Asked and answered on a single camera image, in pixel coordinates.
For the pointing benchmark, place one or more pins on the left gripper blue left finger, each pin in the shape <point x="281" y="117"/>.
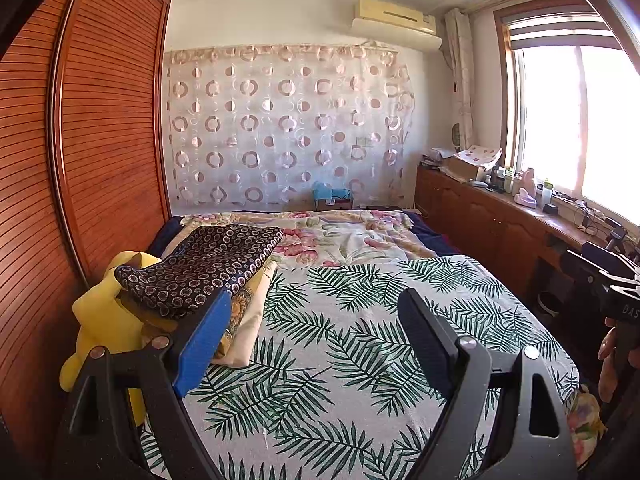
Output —
<point x="195" y="341"/>

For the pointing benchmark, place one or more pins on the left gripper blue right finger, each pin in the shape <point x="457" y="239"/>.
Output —
<point x="433" y="343"/>

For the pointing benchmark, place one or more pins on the navy patterned silk garment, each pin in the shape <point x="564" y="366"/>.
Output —
<point x="210" y="259"/>

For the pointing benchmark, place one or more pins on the right hand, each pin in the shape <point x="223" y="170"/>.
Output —
<point x="606" y="355"/>

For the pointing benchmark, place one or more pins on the golden brocade folded cloth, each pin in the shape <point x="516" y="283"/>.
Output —
<point x="247" y="309"/>

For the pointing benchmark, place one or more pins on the wooden sideboard cabinet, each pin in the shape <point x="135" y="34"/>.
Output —
<point x="519" y="245"/>

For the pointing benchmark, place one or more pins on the yellow folded garment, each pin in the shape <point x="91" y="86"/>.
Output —
<point x="106" y="319"/>

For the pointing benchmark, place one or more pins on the navy blue blanket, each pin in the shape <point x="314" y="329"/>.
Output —
<point x="438" y="243"/>

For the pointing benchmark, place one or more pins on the palm leaf bed sheet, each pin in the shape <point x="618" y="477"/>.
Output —
<point x="333" y="389"/>

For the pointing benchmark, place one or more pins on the floral bed quilt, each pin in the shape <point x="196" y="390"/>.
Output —
<point x="324" y="238"/>

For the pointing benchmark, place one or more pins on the cardboard box on cabinet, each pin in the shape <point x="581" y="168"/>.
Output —
<point x="472" y="164"/>

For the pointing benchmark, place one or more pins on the blue toy on headboard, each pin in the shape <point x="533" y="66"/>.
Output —
<point x="327" y="198"/>

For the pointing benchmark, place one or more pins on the circle patterned sheer curtain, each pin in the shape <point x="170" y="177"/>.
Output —
<point x="260" y="127"/>

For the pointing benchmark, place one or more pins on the wooden louvered wardrobe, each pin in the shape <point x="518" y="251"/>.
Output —
<point x="82" y="179"/>

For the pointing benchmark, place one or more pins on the window with wooden frame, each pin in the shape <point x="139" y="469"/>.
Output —
<point x="570" y="104"/>

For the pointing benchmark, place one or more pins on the wall air conditioner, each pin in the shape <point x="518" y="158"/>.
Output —
<point x="391" y="23"/>

